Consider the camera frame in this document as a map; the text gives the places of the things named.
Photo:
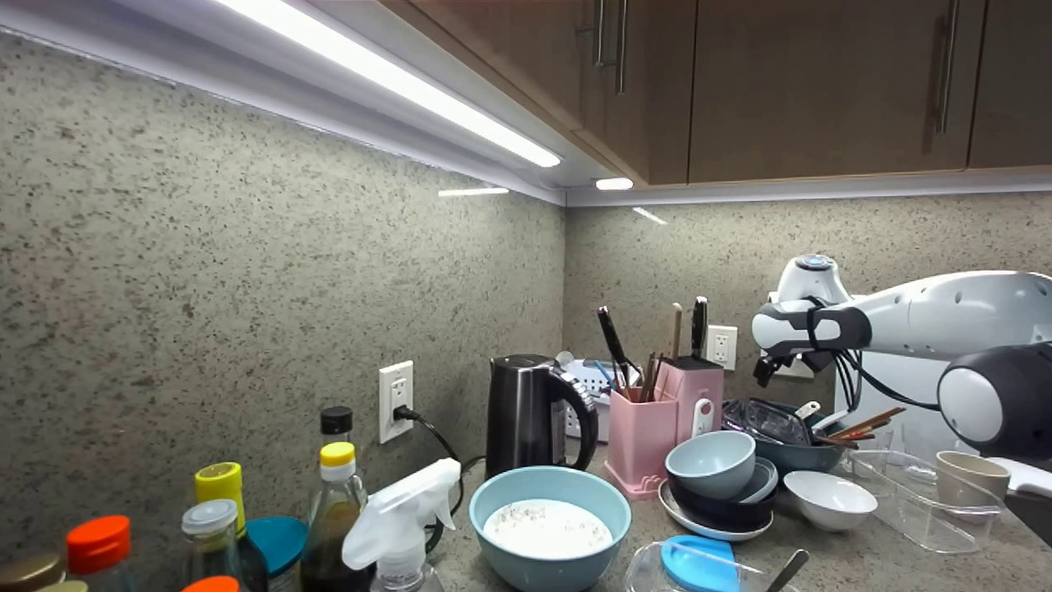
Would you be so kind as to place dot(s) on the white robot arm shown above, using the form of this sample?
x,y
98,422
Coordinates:
x,y
987,327

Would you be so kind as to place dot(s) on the black electric kettle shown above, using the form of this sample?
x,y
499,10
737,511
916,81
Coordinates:
x,y
527,417

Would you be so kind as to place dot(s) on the pink knife block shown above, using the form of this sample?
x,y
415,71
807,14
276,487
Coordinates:
x,y
693,389

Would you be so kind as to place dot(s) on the pink utensil holder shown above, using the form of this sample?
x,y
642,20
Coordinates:
x,y
637,434

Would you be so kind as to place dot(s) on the white gfci outlet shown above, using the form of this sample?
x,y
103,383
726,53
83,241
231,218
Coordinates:
x,y
722,346

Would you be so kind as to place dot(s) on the light blue mixing bowl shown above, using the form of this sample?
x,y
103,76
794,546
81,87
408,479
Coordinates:
x,y
551,528

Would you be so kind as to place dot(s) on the wooden upper cabinets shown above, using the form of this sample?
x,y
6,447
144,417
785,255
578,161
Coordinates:
x,y
726,90

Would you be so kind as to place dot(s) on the dark soy sauce bottle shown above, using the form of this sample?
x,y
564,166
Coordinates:
x,y
336,509

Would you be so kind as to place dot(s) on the teal dish bowl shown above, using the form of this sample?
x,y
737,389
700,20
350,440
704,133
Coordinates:
x,y
779,434

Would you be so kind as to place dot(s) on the stacked dark bowls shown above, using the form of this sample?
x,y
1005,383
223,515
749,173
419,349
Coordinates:
x,y
717,484

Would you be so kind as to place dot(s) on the blue lid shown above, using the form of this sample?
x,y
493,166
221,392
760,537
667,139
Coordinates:
x,y
698,564

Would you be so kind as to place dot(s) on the yellow cap oil bottle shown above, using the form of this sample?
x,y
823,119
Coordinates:
x,y
219,487

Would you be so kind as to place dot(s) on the small white bowl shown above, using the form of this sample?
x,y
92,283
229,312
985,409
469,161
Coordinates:
x,y
829,500

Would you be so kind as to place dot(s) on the clear rectangular plastic container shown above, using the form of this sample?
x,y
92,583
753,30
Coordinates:
x,y
927,509

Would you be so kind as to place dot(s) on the white ceramic mug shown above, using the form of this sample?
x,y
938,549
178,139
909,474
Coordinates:
x,y
966,479

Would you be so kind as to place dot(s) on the orange cap bottle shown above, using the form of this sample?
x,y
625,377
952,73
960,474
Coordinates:
x,y
98,555

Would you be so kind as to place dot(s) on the white wall outlet left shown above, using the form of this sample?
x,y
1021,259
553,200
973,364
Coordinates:
x,y
396,389

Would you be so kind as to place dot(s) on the white double light switch plate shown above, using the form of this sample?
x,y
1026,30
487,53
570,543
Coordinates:
x,y
797,370

